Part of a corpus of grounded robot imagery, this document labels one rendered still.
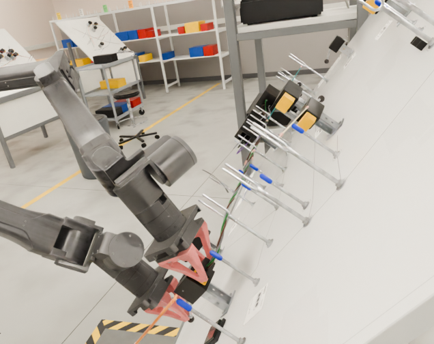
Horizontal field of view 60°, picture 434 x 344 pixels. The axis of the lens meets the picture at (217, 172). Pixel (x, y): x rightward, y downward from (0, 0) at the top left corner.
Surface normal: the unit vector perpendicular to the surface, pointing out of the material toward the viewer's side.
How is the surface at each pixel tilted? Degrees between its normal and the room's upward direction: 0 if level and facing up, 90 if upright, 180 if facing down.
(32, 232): 64
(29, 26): 90
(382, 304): 51
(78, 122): 27
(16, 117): 90
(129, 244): 56
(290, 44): 90
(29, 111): 90
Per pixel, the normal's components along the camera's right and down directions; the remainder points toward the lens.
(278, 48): -0.37, 0.42
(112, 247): 0.44, -0.32
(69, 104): -0.23, -0.68
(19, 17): 0.92, 0.04
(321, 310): -0.83, -0.55
